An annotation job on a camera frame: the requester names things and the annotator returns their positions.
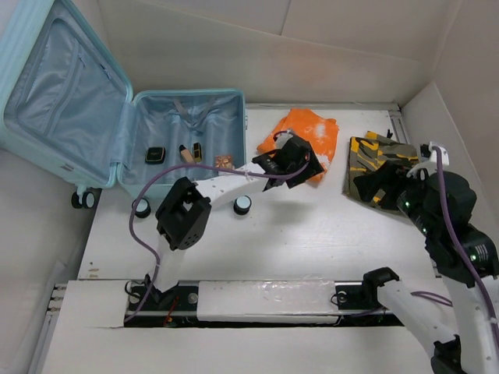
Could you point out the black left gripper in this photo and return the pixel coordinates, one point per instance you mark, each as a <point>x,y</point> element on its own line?
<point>313,169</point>

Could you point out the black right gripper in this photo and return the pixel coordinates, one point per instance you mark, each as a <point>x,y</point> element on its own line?
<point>391,174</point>

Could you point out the orange and white tie-dye cloth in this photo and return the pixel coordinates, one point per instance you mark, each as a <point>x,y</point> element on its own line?
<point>321,133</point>

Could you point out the yellow camouflage cloth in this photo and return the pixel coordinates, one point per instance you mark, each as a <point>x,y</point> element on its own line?
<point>367,154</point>

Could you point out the small copper patterned packet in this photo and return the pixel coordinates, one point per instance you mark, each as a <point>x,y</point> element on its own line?
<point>224,161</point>

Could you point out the black and gold lipstick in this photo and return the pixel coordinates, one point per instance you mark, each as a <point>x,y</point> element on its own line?
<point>197,152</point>

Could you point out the foundation bottle with black pump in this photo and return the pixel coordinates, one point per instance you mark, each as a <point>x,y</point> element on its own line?
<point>186,155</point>

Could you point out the black square compact case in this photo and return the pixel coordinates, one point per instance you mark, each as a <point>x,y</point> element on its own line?
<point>155,155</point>

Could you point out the light blue hard-shell suitcase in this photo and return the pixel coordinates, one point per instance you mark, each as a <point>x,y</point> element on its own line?
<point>68,107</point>

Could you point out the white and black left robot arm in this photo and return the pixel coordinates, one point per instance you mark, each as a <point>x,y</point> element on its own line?
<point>183,213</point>

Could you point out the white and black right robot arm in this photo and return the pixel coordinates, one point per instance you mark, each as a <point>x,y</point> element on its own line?
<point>439,203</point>

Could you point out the black base rail with white cover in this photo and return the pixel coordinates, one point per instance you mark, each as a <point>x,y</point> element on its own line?
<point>254,304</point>

